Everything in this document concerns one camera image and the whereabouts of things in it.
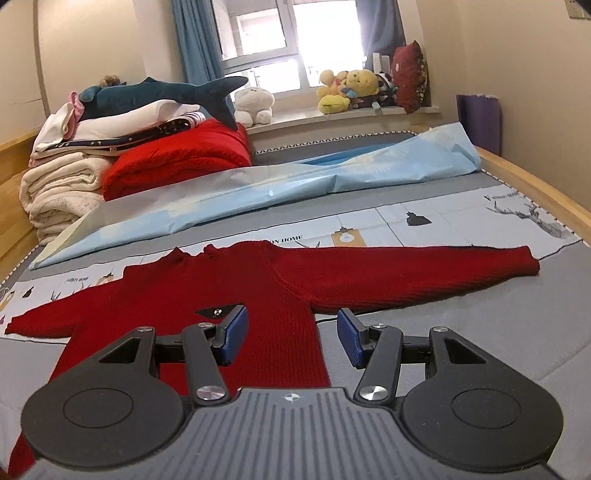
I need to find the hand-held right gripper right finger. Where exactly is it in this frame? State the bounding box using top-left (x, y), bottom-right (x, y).
top-left (337, 308), bottom-right (505, 409)

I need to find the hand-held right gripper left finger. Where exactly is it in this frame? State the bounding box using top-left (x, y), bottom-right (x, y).
top-left (86, 305), bottom-right (250, 408)

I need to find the dark red knitted sweater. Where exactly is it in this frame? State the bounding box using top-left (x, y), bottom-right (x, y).
top-left (4, 240), bottom-right (541, 478)

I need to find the grey printed bed sheet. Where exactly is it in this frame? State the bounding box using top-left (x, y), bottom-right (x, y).
top-left (0, 129), bottom-right (586, 480)

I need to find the light blue bed sheet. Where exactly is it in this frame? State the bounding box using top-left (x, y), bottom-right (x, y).
top-left (30, 122), bottom-right (482, 271)

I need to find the folded red blanket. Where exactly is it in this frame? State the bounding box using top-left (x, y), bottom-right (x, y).
top-left (102, 119), bottom-right (253, 202)

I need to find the navy star-patterned cloth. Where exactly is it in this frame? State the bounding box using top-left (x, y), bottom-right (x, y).
top-left (46, 111), bottom-right (206, 153)

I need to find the stone window sill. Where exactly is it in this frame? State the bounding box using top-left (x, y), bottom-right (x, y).
top-left (244, 103), bottom-right (445, 136)

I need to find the folded cream fleece blanket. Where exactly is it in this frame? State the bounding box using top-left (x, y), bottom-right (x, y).
top-left (19, 152), bottom-right (122, 246)

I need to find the white plush toy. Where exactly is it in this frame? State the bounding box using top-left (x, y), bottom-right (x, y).
top-left (233, 86), bottom-right (277, 127)

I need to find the folded white duvet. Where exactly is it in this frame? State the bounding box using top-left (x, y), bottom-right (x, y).
top-left (32, 99), bottom-right (202, 153)

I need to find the yellow duck plush toy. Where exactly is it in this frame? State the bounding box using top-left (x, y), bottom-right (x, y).
top-left (316, 69), bottom-right (352, 116)

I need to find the panda plush toy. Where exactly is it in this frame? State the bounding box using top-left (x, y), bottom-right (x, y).
top-left (375, 72), bottom-right (398, 105)

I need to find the yellow bear plush toy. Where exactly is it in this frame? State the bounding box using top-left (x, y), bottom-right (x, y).
top-left (344, 69), bottom-right (382, 105)

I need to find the blue shark plush toy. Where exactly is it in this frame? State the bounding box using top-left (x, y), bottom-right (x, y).
top-left (79, 76), bottom-right (250, 130)

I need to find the dark red cushion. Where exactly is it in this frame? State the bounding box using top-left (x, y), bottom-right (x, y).
top-left (391, 40), bottom-right (428, 115)

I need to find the pink cloth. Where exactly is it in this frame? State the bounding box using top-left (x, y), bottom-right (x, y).
top-left (67, 91), bottom-right (86, 139)

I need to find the blue curtain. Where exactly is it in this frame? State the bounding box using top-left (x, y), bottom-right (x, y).
top-left (356, 0), bottom-right (407, 71)
top-left (171, 0), bottom-right (225, 94)

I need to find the grey-framed window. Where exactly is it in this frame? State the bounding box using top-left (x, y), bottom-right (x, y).
top-left (211, 0), bottom-right (399, 94)

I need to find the wooden bed frame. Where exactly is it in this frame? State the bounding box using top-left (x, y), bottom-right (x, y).
top-left (0, 129), bottom-right (591, 283)

